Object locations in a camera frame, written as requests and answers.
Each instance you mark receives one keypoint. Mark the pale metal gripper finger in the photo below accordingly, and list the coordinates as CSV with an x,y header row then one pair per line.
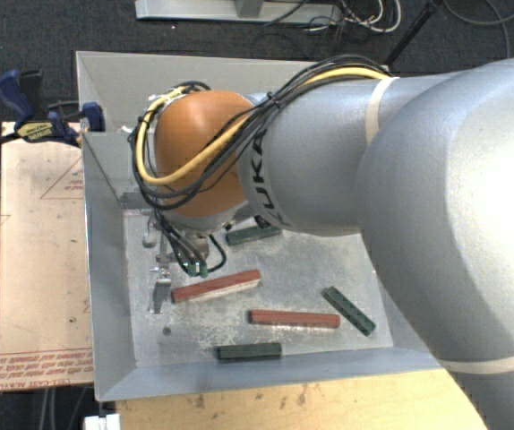
x,y
149,238
160,294

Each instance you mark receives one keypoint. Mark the red-brown flat block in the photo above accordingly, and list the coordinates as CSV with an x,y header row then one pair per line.
x,y
216,286
293,319

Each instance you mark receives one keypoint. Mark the grey metal bin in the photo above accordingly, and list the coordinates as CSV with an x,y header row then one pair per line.
x,y
113,285

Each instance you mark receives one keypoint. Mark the dark green flat block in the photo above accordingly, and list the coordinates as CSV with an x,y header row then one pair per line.
x,y
349,311
249,351
252,235

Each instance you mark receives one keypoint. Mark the brown cardboard board, red print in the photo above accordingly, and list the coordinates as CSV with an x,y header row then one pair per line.
x,y
42,258

